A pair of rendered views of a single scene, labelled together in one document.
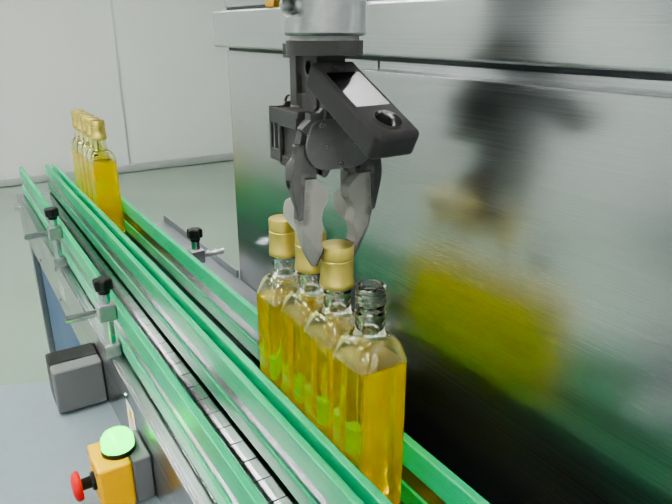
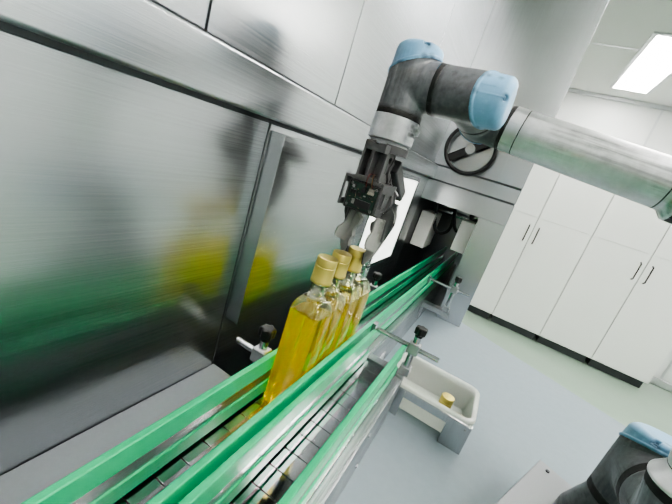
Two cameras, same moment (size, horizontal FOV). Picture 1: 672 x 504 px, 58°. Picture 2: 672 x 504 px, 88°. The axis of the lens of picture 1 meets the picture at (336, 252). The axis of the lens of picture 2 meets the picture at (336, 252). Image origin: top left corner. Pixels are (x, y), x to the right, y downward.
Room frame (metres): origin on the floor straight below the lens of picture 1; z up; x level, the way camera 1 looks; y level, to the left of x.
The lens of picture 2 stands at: (0.96, 0.50, 1.32)
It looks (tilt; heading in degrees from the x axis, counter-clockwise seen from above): 16 degrees down; 236
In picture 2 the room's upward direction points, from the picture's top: 18 degrees clockwise
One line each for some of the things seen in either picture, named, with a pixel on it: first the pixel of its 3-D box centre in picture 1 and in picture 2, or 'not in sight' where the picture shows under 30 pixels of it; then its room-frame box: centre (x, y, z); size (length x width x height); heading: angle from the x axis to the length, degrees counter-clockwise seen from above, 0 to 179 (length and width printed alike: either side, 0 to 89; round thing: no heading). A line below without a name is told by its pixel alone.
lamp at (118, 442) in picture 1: (117, 440); not in sight; (0.69, 0.30, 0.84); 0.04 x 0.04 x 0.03
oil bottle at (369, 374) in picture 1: (367, 424); (343, 320); (0.52, -0.03, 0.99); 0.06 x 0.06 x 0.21; 32
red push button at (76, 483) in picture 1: (85, 483); not in sight; (0.66, 0.34, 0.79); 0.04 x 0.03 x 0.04; 33
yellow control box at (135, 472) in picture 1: (119, 472); not in sight; (0.69, 0.30, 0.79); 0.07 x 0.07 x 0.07; 33
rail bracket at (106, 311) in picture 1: (91, 321); not in sight; (0.84, 0.37, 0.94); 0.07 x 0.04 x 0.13; 123
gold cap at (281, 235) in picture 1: (283, 235); (324, 269); (0.67, 0.06, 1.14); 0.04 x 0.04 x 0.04
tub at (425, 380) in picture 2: not in sight; (429, 395); (0.21, 0.03, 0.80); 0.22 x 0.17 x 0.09; 123
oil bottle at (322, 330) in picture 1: (337, 396); (330, 329); (0.57, 0.00, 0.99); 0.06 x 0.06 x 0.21; 34
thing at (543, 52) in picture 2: not in sight; (506, 124); (-0.59, -0.70, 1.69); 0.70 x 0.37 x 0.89; 33
